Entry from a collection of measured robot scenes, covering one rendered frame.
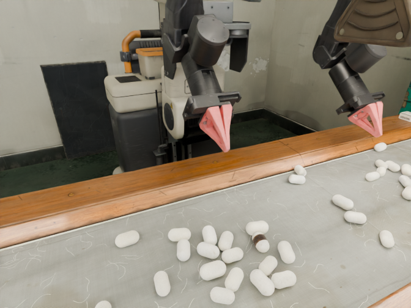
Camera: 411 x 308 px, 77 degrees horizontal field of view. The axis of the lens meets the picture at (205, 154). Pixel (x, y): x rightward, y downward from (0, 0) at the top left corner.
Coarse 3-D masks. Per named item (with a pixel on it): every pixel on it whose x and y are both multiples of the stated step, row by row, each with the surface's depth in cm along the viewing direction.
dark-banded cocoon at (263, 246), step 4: (256, 232) 41; (260, 232) 41; (252, 236) 41; (264, 240) 40; (256, 244) 40; (260, 244) 39; (264, 244) 39; (268, 244) 39; (260, 248) 39; (264, 248) 39; (268, 248) 39
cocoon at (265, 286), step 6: (258, 270) 35; (252, 276) 35; (258, 276) 34; (264, 276) 34; (252, 282) 35; (258, 282) 34; (264, 282) 33; (270, 282) 33; (258, 288) 34; (264, 288) 33; (270, 288) 33; (264, 294) 33; (270, 294) 33
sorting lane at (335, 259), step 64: (256, 192) 54; (320, 192) 54; (384, 192) 54; (0, 256) 39; (64, 256) 39; (128, 256) 39; (192, 256) 39; (256, 256) 39; (320, 256) 39; (384, 256) 39
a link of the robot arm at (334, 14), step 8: (344, 0) 60; (336, 8) 62; (344, 8) 60; (336, 16) 62; (328, 24) 64; (328, 32) 64; (320, 40) 67; (328, 40) 65; (336, 40) 63; (328, 48) 65; (336, 48) 66
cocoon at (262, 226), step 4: (248, 224) 43; (252, 224) 42; (256, 224) 42; (260, 224) 42; (264, 224) 43; (248, 228) 42; (252, 228) 42; (256, 228) 42; (260, 228) 42; (264, 228) 42; (248, 232) 42; (252, 232) 42; (264, 232) 42
